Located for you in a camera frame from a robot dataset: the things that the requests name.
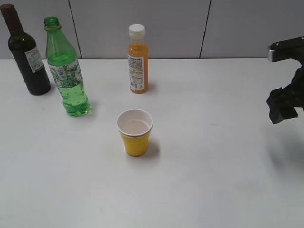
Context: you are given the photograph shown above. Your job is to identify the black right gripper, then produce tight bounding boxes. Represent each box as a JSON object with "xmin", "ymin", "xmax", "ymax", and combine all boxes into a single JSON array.
[{"xmin": 266, "ymin": 67, "xmax": 304, "ymax": 124}]

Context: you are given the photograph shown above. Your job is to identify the yellow paper cup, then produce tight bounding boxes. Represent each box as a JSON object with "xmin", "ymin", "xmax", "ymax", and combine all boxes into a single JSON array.
[{"xmin": 116, "ymin": 109, "xmax": 153, "ymax": 157}]

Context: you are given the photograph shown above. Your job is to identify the green sprite bottle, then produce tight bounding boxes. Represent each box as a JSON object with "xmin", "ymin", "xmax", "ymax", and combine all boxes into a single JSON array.
[{"xmin": 44, "ymin": 17, "xmax": 91, "ymax": 116}]

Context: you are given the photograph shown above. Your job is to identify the orange juice bottle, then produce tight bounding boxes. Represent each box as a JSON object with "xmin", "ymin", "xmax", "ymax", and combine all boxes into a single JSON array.
[{"xmin": 128, "ymin": 24, "xmax": 149, "ymax": 94}]

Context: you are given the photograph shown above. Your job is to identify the dark red wine bottle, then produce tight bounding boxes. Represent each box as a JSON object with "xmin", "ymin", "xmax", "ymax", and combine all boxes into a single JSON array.
[{"xmin": 0, "ymin": 3, "xmax": 51, "ymax": 95}]

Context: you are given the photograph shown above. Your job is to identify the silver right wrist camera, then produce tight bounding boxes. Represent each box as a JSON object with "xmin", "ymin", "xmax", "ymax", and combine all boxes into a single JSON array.
[{"xmin": 267, "ymin": 36, "xmax": 304, "ymax": 65}]

